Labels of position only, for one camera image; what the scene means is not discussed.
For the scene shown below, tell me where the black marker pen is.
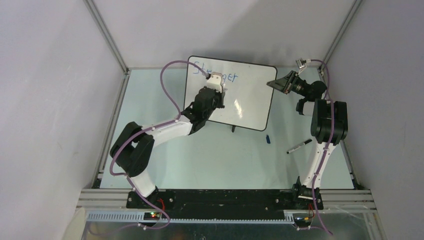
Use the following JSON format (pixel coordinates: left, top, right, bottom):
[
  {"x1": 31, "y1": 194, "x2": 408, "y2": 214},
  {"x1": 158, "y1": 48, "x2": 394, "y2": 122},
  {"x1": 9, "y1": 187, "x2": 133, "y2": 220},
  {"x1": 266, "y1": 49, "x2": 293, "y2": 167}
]
[{"x1": 286, "y1": 139, "x2": 312, "y2": 155}]

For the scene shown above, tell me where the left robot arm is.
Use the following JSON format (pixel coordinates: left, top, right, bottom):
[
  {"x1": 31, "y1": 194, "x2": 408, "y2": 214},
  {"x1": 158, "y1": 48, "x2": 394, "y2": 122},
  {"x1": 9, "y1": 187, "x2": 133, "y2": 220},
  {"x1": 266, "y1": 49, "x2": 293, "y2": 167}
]
[{"x1": 109, "y1": 86, "x2": 226, "y2": 208}]

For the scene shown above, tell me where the white whiteboard black frame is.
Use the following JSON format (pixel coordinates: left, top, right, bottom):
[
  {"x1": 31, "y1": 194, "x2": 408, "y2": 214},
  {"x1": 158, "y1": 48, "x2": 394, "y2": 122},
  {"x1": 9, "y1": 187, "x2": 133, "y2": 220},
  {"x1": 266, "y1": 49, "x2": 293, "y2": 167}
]
[{"x1": 184, "y1": 55, "x2": 278, "y2": 131}]

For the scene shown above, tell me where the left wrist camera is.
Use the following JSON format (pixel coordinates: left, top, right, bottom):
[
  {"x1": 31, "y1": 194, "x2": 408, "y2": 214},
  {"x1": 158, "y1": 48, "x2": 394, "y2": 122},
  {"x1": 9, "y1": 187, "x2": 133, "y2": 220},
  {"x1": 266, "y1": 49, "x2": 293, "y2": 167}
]
[{"x1": 205, "y1": 72, "x2": 225, "y2": 93}]

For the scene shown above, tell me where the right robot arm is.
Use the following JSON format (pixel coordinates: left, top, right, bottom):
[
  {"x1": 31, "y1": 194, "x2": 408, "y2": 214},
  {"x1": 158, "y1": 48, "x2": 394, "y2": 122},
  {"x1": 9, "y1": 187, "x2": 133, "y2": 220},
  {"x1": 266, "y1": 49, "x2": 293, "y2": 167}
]
[{"x1": 267, "y1": 70, "x2": 348, "y2": 209}]

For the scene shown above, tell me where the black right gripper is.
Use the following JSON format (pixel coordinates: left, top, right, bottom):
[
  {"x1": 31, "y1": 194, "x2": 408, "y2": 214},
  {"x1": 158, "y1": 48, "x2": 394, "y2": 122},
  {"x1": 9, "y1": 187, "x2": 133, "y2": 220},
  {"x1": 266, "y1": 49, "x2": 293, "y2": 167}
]
[{"x1": 267, "y1": 70, "x2": 310, "y2": 98}]

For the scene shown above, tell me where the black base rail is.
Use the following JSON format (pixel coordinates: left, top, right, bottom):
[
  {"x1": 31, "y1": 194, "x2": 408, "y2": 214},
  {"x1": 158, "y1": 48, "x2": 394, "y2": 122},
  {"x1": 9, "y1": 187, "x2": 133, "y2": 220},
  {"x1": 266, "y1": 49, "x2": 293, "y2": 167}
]
[{"x1": 147, "y1": 189, "x2": 313, "y2": 220}]

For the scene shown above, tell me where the grey cable duct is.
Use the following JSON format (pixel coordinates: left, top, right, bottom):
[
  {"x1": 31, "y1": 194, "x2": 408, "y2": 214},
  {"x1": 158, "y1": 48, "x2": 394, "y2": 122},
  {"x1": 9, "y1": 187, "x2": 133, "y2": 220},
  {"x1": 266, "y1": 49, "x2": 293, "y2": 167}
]
[{"x1": 86, "y1": 210, "x2": 295, "y2": 224}]

